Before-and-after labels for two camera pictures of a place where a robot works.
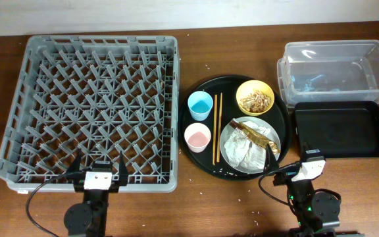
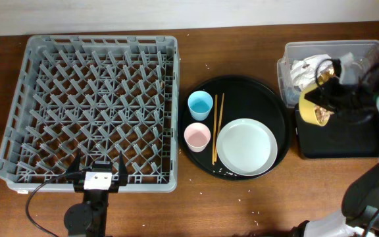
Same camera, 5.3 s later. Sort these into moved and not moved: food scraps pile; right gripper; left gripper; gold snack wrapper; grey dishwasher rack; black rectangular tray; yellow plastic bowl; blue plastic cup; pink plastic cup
Moved: yellow plastic bowl; food scraps pile; gold snack wrapper; right gripper
Not moved: grey dishwasher rack; black rectangular tray; blue plastic cup; left gripper; pink plastic cup
